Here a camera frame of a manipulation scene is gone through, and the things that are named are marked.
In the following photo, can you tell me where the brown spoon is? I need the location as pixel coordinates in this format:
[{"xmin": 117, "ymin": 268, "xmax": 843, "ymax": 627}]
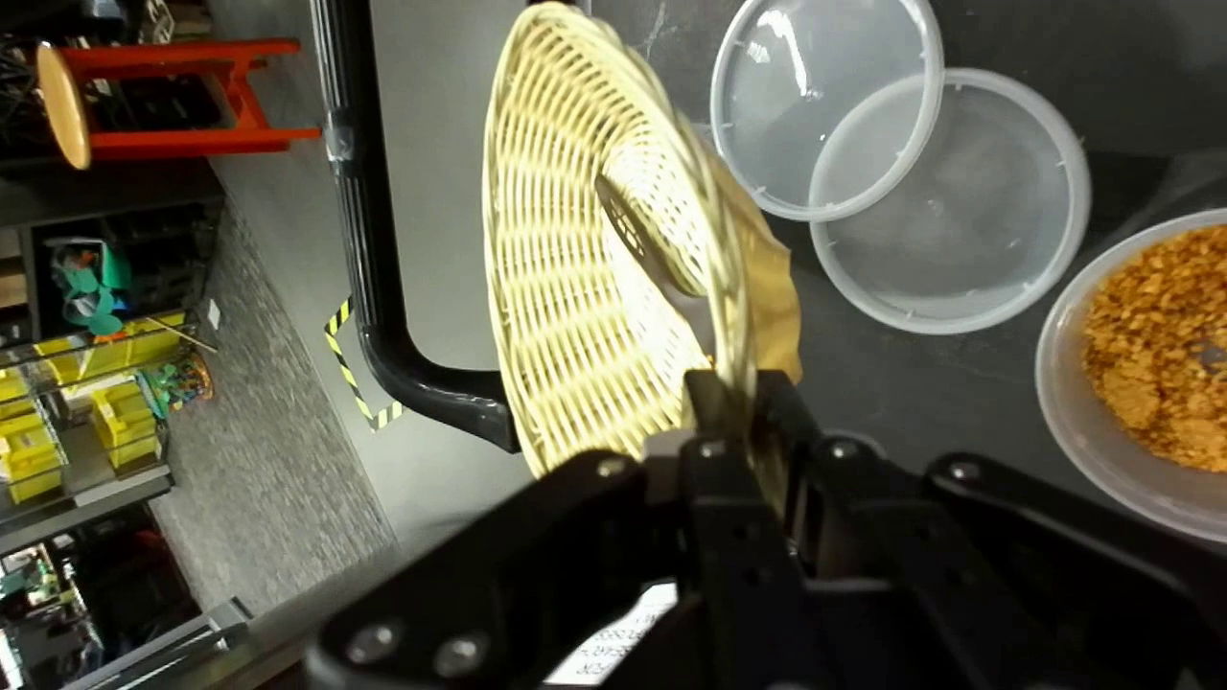
[{"xmin": 595, "ymin": 167, "xmax": 720, "ymax": 309}]

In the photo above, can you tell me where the plastic tub of orange crumbs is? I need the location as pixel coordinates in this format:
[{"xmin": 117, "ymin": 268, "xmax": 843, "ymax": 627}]
[{"xmin": 1033, "ymin": 202, "xmax": 1227, "ymax": 548}]

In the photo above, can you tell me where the teal tool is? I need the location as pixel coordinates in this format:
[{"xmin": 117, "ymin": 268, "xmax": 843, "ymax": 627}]
[{"xmin": 48, "ymin": 232, "xmax": 140, "ymax": 337}]

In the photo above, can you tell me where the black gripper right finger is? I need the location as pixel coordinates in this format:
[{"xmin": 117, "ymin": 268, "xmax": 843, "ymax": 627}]
[{"xmin": 753, "ymin": 366, "xmax": 1227, "ymax": 690}]

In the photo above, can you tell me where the yellow storage bin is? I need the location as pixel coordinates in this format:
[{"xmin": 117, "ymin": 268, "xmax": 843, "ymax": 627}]
[
  {"xmin": 33, "ymin": 305, "xmax": 191, "ymax": 378},
  {"xmin": 86, "ymin": 377, "xmax": 166, "ymax": 471},
  {"xmin": 0, "ymin": 365, "xmax": 70, "ymax": 510}
]

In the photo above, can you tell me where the black cart handle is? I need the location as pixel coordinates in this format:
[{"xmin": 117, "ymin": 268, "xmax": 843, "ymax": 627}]
[{"xmin": 319, "ymin": 0, "xmax": 525, "ymax": 455}]

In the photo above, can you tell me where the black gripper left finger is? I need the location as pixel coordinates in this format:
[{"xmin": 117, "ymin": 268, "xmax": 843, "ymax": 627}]
[{"xmin": 302, "ymin": 366, "xmax": 788, "ymax": 690}]

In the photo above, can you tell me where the clear plastic lid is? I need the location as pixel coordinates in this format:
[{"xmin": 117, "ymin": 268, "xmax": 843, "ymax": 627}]
[
  {"xmin": 706, "ymin": 0, "xmax": 952, "ymax": 226},
  {"xmin": 807, "ymin": 65, "xmax": 1096, "ymax": 341}
]

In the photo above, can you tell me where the red stool with wooden seat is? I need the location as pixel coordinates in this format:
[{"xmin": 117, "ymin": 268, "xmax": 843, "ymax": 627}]
[{"xmin": 33, "ymin": 33, "xmax": 327, "ymax": 172}]

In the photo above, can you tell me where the oval wicker basket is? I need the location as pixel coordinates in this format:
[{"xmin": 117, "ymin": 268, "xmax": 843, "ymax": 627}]
[{"xmin": 480, "ymin": 0, "xmax": 811, "ymax": 478}]

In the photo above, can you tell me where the yellow black hazard tape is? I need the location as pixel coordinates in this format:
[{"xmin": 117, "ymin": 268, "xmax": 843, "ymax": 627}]
[{"xmin": 319, "ymin": 296, "xmax": 412, "ymax": 433}]

